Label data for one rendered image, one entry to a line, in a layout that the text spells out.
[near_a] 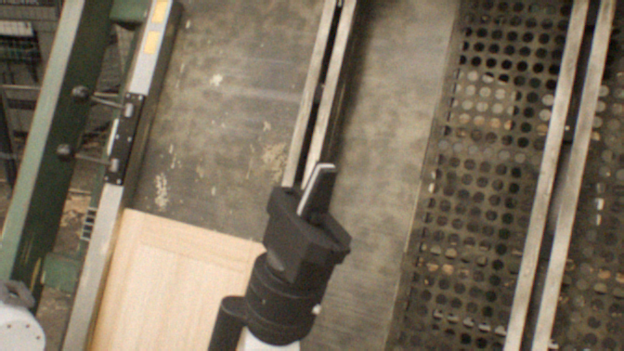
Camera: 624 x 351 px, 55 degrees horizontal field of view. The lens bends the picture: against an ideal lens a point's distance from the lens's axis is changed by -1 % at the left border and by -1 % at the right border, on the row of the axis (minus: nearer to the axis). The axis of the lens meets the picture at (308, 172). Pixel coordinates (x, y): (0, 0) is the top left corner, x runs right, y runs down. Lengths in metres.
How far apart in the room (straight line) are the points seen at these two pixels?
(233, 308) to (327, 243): 0.16
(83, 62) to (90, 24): 0.09
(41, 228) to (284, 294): 0.94
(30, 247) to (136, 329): 0.35
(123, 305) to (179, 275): 0.15
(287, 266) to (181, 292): 0.60
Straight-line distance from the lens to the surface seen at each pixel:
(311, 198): 0.63
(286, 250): 0.65
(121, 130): 1.33
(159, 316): 1.27
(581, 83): 1.05
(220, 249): 1.19
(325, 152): 1.09
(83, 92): 1.29
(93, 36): 1.54
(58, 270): 1.52
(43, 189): 1.50
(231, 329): 0.72
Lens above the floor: 1.89
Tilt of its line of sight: 24 degrees down
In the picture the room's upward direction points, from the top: straight up
